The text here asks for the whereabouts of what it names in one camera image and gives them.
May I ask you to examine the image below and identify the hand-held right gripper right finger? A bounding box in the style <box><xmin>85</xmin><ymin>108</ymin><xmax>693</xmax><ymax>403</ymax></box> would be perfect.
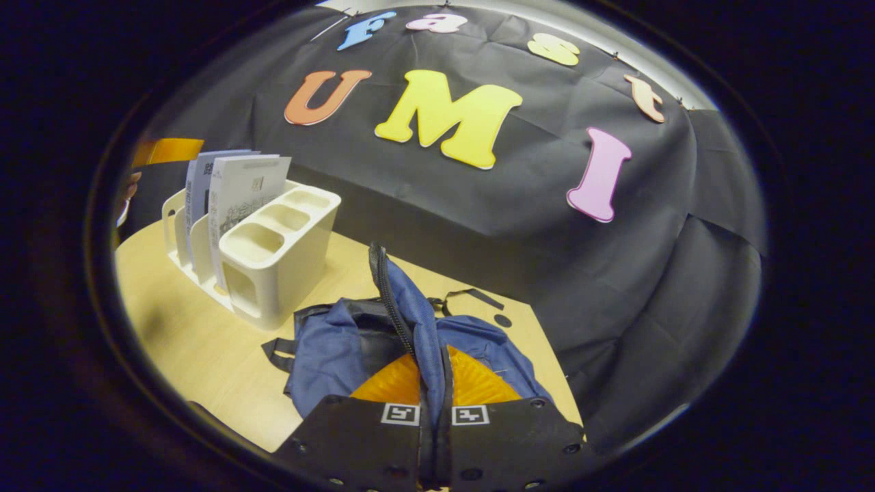
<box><xmin>437</xmin><ymin>345</ymin><xmax>602</xmax><ymax>492</ymax></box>

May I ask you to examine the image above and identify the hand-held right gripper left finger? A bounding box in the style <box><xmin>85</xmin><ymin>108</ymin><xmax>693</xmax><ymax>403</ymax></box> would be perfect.
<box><xmin>272</xmin><ymin>352</ymin><xmax>435</xmax><ymax>492</ymax></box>

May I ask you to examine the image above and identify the grey book with portrait cover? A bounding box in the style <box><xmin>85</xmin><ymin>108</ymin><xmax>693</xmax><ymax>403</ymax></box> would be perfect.
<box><xmin>185</xmin><ymin>149</ymin><xmax>260</xmax><ymax>274</ymax></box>

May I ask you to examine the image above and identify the white book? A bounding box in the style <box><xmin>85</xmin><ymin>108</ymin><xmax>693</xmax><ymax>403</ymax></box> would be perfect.
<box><xmin>207</xmin><ymin>154</ymin><xmax>293</xmax><ymax>291</ymax></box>

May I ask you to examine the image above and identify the blue schoolbag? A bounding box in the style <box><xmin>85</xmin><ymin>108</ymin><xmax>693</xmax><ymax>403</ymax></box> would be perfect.
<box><xmin>262</xmin><ymin>241</ymin><xmax>553</xmax><ymax>492</ymax></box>

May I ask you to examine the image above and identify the white plastic bookshelf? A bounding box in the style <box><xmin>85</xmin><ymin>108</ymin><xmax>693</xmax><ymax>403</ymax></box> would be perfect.
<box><xmin>162</xmin><ymin>179</ymin><xmax>342</xmax><ymax>331</ymax></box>

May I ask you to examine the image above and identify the thin white rod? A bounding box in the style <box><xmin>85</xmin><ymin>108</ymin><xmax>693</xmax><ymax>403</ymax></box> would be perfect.
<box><xmin>311</xmin><ymin>14</ymin><xmax>353</xmax><ymax>42</ymax></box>

